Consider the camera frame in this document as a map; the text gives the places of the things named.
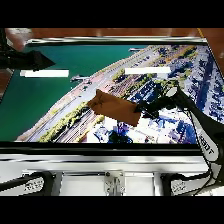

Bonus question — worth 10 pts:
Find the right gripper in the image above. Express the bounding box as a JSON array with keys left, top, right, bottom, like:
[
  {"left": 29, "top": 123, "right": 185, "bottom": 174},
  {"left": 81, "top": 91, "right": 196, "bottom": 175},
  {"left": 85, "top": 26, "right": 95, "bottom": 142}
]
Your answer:
[{"left": 134, "top": 98, "right": 163, "bottom": 120}]

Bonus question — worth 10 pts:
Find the silver frame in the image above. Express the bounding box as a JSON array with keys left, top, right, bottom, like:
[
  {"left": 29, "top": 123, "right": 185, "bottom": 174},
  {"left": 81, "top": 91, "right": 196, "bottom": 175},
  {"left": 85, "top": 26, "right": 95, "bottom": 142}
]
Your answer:
[{"left": 0, "top": 35, "right": 224, "bottom": 197}]

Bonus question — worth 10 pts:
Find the black cable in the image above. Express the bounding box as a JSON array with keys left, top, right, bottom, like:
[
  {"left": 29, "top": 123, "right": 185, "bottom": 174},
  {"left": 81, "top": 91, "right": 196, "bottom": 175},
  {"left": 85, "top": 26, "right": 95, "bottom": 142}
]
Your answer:
[{"left": 185, "top": 169, "right": 216, "bottom": 197}]

